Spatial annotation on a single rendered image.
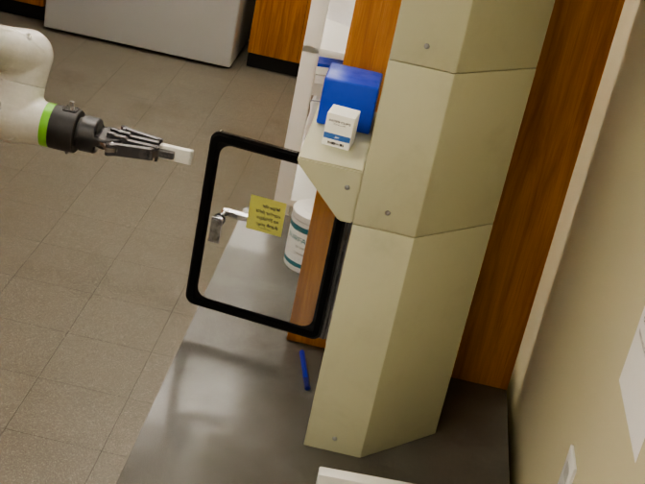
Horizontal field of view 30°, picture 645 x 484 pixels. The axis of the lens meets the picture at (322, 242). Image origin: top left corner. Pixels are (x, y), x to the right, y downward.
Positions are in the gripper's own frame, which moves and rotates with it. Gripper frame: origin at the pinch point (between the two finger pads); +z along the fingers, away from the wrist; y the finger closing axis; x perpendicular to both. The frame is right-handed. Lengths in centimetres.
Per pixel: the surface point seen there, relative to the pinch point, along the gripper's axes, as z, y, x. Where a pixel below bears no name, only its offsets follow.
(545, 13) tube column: 63, -26, -50
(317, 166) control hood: 31, -38, -19
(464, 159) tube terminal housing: 55, -33, -25
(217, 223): 11.7, -6.3, 10.3
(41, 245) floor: -81, 189, 130
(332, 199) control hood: 35, -38, -14
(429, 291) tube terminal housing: 55, -33, 1
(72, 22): -153, 450, 120
